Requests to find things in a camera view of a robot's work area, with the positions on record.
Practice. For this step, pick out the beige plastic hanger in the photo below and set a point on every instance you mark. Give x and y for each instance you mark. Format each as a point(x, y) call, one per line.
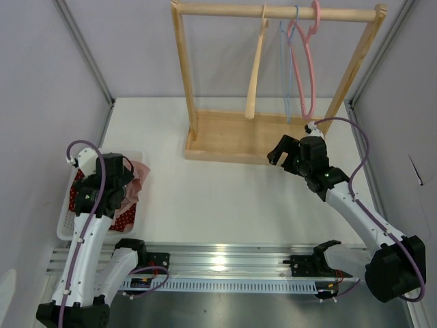
point(252, 91)

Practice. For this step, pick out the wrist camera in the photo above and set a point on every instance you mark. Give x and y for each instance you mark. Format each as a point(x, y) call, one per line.
point(84, 161)
point(311, 130)

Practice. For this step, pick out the white plastic basket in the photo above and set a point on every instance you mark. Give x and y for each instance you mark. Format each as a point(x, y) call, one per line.
point(65, 233)

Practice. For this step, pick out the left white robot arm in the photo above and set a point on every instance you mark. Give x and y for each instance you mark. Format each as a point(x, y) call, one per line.
point(83, 296)

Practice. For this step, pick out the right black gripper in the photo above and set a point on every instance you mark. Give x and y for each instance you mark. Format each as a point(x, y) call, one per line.
point(288, 145)

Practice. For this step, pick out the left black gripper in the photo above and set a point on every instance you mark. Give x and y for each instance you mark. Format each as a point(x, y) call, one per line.
point(86, 182)

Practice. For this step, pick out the wooden clothes rack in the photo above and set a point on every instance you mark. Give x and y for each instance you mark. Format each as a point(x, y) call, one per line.
point(227, 136)

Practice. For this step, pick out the red polka dot cloth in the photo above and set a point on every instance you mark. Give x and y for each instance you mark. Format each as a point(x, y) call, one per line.
point(123, 223)

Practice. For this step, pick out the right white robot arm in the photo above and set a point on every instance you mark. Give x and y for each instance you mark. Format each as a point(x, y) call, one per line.
point(396, 267)

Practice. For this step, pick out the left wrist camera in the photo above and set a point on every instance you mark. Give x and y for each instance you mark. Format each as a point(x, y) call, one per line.
point(84, 161)

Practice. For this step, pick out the pink skirt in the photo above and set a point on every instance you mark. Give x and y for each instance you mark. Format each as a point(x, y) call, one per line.
point(134, 187)

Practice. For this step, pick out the aluminium mounting rail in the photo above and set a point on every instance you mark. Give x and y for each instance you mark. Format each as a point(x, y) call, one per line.
point(224, 268)

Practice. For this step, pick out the blue plastic hanger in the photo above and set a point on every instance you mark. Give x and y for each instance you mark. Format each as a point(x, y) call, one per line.
point(286, 67)

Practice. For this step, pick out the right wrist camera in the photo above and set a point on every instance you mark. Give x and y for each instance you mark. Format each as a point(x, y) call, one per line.
point(311, 130)

